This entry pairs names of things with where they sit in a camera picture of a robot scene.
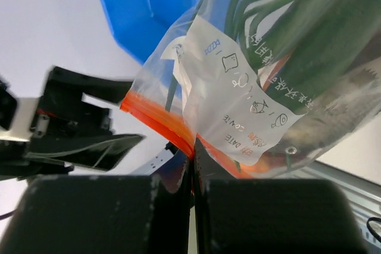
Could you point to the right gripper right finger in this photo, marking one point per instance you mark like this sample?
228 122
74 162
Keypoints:
270 215

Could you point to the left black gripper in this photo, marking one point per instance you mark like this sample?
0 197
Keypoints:
65 128

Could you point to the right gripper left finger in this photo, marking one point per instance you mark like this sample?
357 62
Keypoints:
105 213

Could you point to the clear zip top bag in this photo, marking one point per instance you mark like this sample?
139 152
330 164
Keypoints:
224 83

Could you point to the grey toy fish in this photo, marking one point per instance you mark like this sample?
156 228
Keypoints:
338 112

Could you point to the orange purple sweet potato slice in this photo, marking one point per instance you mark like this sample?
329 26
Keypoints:
268 162

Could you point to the dark green cucumber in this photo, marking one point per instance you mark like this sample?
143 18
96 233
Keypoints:
325 52

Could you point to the aluminium rail frame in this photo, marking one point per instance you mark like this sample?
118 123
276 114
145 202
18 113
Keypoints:
363 195

